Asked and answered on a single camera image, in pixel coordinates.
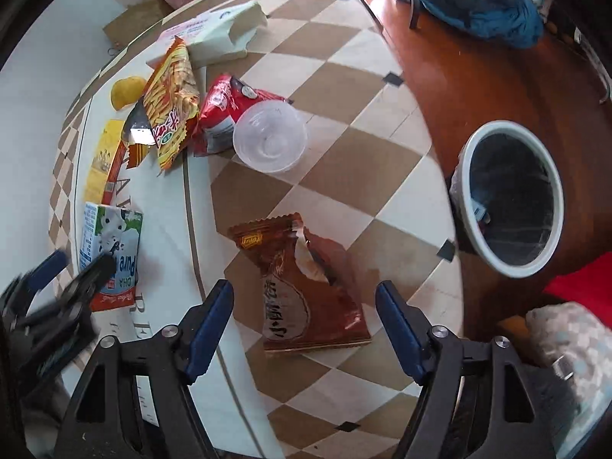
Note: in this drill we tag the green white milk carton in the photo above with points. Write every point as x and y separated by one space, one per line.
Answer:
114 232

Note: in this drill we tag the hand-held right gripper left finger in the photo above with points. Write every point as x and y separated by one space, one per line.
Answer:
210 332

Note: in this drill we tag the blue cloth pile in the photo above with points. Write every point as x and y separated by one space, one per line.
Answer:
502 26

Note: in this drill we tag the grey metal bar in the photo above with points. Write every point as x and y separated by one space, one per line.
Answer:
597 67

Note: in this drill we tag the clear plastic cup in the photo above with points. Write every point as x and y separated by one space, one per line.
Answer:
270 138

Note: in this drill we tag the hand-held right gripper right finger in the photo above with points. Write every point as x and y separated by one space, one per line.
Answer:
399 332

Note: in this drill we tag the red cloth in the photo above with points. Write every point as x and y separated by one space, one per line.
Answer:
583 289

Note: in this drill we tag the brown cardboard box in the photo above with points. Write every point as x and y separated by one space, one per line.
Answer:
134 21

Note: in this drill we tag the dark chair leg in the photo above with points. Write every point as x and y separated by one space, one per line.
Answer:
415 7

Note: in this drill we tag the orange striped snack packet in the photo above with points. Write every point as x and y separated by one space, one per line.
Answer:
169 100

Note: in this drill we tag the white paper box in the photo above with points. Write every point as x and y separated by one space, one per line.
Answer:
220 33

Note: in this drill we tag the brown torn snack wrapper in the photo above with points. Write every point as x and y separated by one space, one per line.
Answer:
306 306

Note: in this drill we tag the checkered cloth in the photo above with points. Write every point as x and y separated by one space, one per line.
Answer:
583 344

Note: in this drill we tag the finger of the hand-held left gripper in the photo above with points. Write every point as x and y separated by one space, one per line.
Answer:
93 275
48 265

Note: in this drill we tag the white round trash bin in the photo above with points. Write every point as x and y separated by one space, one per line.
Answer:
478 229

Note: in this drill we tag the red snack packet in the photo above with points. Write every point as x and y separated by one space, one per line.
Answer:
217 110

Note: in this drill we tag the orange packet with silver inside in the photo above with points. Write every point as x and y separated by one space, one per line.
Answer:
136 129

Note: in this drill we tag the yellow flat packet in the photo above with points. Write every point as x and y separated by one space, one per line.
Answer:
103 158

